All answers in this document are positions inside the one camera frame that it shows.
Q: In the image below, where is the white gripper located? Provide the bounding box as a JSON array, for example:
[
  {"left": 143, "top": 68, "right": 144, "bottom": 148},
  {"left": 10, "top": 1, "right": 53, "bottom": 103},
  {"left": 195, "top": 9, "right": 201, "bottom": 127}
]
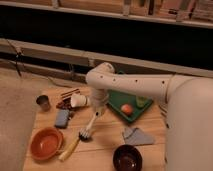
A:
[{"left": 90, "top": 88, "right": 109, "bottom": 117}]

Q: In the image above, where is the white handled black dish brush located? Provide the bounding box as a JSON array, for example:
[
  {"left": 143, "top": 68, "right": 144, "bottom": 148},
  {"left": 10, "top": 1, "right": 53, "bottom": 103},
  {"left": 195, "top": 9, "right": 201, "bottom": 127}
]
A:
[{"left": 79, "top": 112, "right": 99, "bottom": 141}]

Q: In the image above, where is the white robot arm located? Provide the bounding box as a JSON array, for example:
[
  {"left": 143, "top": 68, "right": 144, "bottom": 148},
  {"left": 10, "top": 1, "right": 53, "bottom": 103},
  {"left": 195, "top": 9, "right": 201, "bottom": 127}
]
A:
[{"left": 86, "top": 63, "right": 213, "bottom": 171}]

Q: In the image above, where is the dark purple bowl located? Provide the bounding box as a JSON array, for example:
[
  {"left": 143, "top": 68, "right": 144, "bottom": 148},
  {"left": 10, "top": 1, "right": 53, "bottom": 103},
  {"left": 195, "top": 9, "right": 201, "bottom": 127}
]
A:
[{"left": 113, "top": 145, "right": 143, "bottom": 171}]

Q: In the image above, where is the orange bowl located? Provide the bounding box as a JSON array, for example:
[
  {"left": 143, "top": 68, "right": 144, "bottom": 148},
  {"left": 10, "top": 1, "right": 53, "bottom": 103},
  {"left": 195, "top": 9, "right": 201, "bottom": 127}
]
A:
[{"left": 30, "top": 127, "right": 64, "bottom": 161}]

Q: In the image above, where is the green tray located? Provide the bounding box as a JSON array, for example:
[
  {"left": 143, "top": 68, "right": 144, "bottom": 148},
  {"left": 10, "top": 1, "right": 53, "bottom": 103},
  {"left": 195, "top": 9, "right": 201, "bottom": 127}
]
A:
[{"left": 108, "top": 90, "right": 153, "bottom": 123}]

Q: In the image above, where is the white paper cup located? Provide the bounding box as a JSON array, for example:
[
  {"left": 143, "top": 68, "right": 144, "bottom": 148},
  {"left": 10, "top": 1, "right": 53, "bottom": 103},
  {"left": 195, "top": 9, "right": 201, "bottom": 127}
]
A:
[{"left": 70, "top": 93, "right": 90, "bottom": 108}]

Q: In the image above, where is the red apple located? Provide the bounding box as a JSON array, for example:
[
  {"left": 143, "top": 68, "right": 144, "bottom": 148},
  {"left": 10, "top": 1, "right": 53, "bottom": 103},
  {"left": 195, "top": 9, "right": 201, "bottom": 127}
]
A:
[{"left": 121, "top": 104, "right": 133, "bottom": 115}]

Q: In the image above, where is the blue sponge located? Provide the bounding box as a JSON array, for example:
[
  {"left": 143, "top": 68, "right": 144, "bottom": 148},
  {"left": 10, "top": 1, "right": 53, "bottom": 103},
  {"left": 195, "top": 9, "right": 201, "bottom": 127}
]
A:
[{"left": 54, "top": 110, "right": 70, "bottom": 129}]

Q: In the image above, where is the green cup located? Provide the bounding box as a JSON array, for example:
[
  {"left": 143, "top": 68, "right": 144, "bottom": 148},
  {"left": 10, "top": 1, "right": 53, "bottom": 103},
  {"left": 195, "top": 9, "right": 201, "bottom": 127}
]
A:
[{"left": 136, "top": 96, "right": 146, "bottom": 108}]

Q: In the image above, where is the grey folded cloth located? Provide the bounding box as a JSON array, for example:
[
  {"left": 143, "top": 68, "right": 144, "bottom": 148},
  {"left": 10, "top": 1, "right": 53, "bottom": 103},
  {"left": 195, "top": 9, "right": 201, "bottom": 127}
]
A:
[{"left": 122, "top": 127, "right": 155, "bottom": 146}]

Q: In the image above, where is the yellow banana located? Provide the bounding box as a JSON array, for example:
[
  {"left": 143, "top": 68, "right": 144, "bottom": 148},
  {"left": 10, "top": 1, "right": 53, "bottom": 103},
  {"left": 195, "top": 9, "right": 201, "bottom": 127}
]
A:
[{"left": 59, "top": 137, "right": 80, "bottom": 162}]

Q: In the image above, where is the dark metal cup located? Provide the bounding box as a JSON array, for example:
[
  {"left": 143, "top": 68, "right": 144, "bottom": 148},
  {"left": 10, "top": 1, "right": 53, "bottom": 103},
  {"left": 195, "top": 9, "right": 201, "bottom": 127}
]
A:
[{"left": 36, "top": 95, "right": 51, "bottom": 112}]

